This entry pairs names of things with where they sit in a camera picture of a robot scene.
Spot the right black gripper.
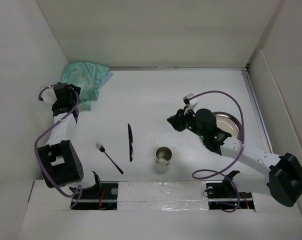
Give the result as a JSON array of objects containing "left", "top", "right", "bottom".
[{"left": 166, "top": 105, "right": 207, "bottom": 139}]

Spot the green patterned cloth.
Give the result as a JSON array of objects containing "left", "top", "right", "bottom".
[{"left": 60, "top": 61, "right": 113, "bottom": 112}]

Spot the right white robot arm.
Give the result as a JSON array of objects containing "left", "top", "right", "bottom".
[{"left": 167, "top": 108, "right": 302, "bottom": 207}]

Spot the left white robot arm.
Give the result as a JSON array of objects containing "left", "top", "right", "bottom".
[{"left": 34, "top": 82, "right": 103, "bottom": 199}]

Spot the stainless steel cup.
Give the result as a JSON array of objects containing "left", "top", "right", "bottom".
[{"left": 154, "top": 146, "right": 173, "bottom": 174}]

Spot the stainless steel plate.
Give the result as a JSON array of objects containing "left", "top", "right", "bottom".
[{"left": 212, "top": 111, "right": 243, "bottom": 141}]

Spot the black table knife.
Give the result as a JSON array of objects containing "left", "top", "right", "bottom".
[{"left": 127, "top": 123, "right": 134, "bottom": 162}]

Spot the dark metal fork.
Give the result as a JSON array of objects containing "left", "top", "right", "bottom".
[{"left": 95, "top": 142, "right": 124, "bottom": 175}]

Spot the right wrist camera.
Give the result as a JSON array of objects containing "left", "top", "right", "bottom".
[{"left": 183, "top": 93, "right": 199, "bottom": 114}]

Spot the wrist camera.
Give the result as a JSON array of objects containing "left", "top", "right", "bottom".
[
  {"left": 183, "top": 93, "right": 199, "bottom": 114},
  {"left": 38, "top": 85, "right": 57, "bottom": 104}
]

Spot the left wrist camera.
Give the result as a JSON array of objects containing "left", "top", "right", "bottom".
[{"left": 38, "top": 85, "right": 57, "bottom": 104}]

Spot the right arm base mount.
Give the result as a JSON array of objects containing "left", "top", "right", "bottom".
[{"left": 202, "top": 181, "right": 255, "bottom": 211}]

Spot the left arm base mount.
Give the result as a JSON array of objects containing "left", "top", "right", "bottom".
[{"left": 70, "top": 181, "right": 119, "bottom": 211}]

